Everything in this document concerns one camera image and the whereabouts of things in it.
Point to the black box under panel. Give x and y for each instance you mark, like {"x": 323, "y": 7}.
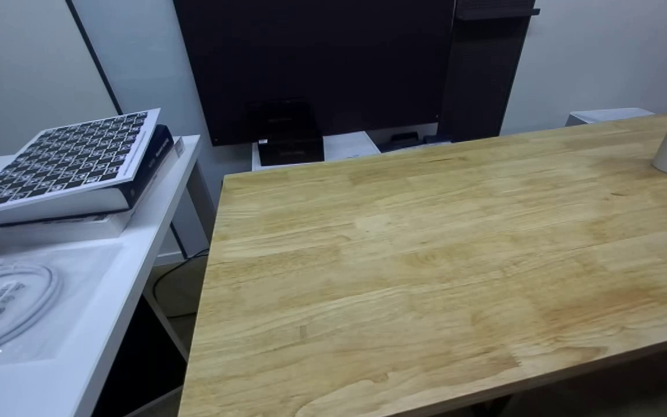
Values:
{"x": 290, "y": 139}

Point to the white floor box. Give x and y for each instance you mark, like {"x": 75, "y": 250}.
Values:
{"x": 607, "y": 114}

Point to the large dark panel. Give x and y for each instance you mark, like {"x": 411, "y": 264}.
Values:
{"x": 312, "y": 62}

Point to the grey keyboard-like grid tray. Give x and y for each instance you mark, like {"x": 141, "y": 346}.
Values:
{"x": 64, "y": 162}

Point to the white side table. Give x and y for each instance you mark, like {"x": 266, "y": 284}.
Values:
{"x": 116, "y": 293}

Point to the clear plastic bag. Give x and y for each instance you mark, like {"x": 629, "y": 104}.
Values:
{"x": 87, "y": 286}

